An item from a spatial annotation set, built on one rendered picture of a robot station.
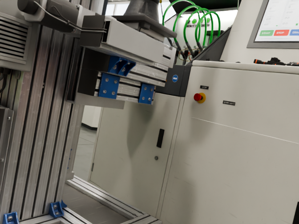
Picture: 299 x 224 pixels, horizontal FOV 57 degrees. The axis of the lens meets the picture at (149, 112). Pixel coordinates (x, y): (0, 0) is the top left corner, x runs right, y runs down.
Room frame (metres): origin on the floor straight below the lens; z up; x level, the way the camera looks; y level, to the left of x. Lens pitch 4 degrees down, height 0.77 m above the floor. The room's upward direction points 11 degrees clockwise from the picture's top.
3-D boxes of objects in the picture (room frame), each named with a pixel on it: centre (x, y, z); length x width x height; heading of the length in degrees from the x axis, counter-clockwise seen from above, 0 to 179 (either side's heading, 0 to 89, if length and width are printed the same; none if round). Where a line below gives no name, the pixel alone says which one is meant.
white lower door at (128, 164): (1.64, 0.08, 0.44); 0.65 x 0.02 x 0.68; 45
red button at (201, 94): (1.30, -0.22, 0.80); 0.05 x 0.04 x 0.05; 45
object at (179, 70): (1.65, 0.07, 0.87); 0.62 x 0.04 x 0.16; 45
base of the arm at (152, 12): (1.13, 0.11, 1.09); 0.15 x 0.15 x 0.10
